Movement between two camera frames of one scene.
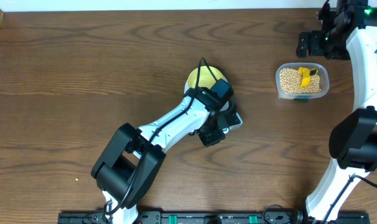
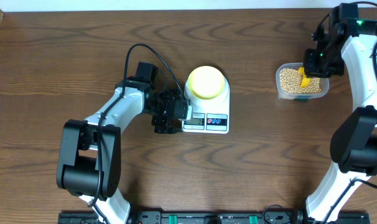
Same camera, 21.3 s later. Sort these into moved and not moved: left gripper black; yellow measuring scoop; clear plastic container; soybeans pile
Moved: left gripper black
Not moved: soybeans pile; yellow measuring scoop; clear plastic container
